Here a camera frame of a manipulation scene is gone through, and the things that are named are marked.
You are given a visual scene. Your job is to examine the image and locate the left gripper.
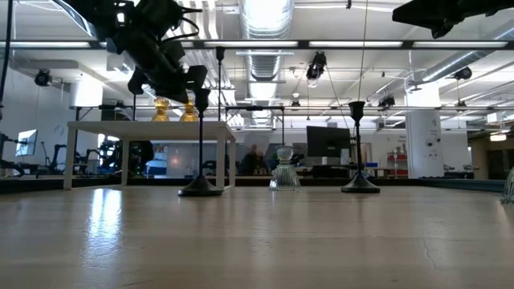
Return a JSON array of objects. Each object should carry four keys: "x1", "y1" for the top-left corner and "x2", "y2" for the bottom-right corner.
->
[{"x1": 127, "y1": 63, "x2": 210, "y2": 105}]

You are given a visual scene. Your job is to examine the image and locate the short black candlestick holder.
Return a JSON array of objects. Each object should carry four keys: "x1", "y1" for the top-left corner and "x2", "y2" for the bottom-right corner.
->
[
  {"x1": 177, "y1": 88, "x2": 224, "y2": 198},
  {"x1": 341, "y1": 100, "x2": 381, "y2": 195}
]

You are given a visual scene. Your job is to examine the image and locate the white perforated metal shelf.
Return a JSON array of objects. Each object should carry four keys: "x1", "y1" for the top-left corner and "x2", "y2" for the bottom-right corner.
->
[{"x1": 63, "y1": 120, "x2": 238, "y2": 191}]

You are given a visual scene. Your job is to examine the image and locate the white round column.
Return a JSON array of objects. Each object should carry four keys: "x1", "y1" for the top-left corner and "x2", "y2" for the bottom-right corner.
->
[
  {"x1": 69, "y1": 75, "x2": 104, "y2": 121},
  {"x1": 404, "y1": 82, "x2": 443, "y2": 180}
]

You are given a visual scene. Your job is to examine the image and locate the clear green glass candle holder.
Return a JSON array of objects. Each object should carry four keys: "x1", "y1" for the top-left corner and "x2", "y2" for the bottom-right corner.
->
[
  {"x1": 500, "y1": 167, "x2": 514, "y2": 204},
  {"x1": 268, "y1": 144, "x2": 302, "y2": 192}
]

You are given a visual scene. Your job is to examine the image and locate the amber glass candle holder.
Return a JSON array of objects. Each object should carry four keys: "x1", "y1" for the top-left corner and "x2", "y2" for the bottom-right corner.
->
[
  {"x1": 178, "y1": 100, "x2": 200, "y2": 123},
  {"x1": 150, "y1": 97, "x2": 171, "y2": 123}
]

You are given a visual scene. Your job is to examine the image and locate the person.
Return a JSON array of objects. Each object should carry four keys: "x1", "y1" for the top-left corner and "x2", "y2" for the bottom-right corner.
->
[
  {"x1": 239, "y1": 143, "x2": 269, "y2": 177},
  {"x1": 128, "y1": 140, "x2": 156, "y2": 177}
]

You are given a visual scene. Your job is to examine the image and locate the lit desktop monitor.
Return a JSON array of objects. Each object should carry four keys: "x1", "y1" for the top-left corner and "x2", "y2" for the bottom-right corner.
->
[{"x1": 14, "y1": 128, "x2": 39, "y2": 158}]

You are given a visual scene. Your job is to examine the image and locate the black computer monitor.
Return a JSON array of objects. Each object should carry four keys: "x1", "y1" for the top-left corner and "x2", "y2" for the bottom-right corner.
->
[{"x1": 305, "y1": 125, "x2": 353, "y2": 159}]

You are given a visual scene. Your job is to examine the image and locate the black ceiling spotlight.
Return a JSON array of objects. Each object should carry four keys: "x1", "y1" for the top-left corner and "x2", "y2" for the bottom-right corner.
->
[
  {"x1": 377, "y1": 94, "x2": 397, "y2": 110},
  {"x1": 305, "y1": 51, "x2": 328, "y2": 81},
  {"x1": 453, "y1": 66, "x2": 474, "y2": 82},
  {"x1": 33, "y1": 68, "x2": 53, "y2": 88}
]

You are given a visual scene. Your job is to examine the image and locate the silver ceiling air duct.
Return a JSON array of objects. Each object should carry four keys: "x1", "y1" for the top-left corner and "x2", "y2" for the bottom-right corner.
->
[
  {"x1": 239, "y1": 0, "x2": 296, "y2": 129},
  {"x1": 417, "y1": 19, "x2": 514, "y2": 83}
]

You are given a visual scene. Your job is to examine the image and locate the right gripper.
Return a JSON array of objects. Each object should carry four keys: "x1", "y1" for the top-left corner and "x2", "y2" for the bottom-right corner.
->
[{"x1": 391, "y1": 0, "x2": 463, "y2": 40}]

